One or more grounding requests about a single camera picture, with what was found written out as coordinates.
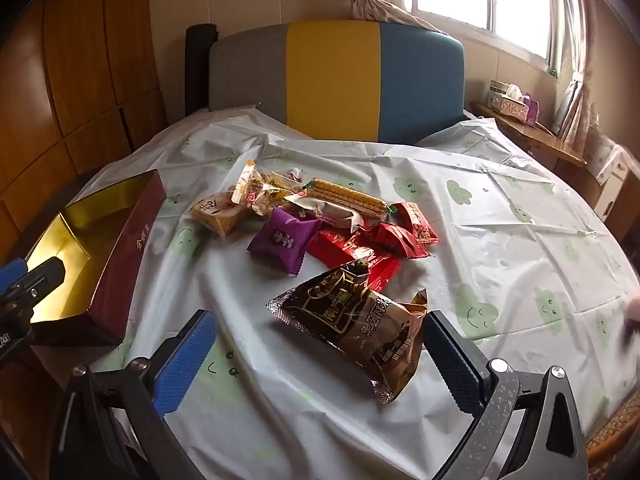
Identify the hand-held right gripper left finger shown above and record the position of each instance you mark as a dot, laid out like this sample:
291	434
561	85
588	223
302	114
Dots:
185	360

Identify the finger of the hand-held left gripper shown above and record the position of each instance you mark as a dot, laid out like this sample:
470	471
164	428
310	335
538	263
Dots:
45	272

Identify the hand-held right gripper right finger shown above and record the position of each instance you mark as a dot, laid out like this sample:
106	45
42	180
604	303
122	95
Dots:
452	360

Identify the maroon gift box gold interior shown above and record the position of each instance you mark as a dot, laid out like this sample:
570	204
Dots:
125	270

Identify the brown foil snack packet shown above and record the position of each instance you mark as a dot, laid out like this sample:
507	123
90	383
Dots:
350	325

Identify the dark red snack packet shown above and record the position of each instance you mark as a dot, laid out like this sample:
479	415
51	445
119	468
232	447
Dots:
395	240

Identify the long red gold-print snack packet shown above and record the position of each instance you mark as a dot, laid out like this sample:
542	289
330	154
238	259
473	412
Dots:
417	222

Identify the beige cookie packet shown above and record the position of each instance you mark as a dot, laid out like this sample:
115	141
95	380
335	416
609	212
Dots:
220	215

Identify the purple snack packet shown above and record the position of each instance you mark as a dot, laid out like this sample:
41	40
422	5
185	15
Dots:
285	240

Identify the white snack packet red end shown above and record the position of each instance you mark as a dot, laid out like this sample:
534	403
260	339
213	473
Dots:
330	212

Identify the clear peanut packet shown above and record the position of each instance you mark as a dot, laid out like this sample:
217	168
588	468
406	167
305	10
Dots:
275	190

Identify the clear pack of crackers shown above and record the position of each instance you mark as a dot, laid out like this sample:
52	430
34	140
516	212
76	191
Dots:
345	196

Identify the white sheet green cloud print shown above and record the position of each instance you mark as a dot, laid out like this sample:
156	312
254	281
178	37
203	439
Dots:
500	240

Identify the woven straw mat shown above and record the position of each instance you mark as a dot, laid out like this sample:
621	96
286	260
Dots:
617	435

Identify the wooden wardrobe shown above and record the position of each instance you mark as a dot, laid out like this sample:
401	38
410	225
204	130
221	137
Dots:
75	60

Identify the wooden nightstand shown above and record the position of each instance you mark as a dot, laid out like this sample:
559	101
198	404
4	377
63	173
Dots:
545	137

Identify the white paper bag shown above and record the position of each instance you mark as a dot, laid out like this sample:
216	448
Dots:
612	170

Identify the small purple box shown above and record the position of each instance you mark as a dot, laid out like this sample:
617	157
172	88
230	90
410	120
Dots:
531	110

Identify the patterned tissue box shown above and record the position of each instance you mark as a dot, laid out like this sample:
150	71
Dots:
502	102

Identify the grey yellow blue headboard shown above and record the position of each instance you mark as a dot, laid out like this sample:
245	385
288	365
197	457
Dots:
330	80

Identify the sheer beige curtain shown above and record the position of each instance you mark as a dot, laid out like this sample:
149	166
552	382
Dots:
570	20

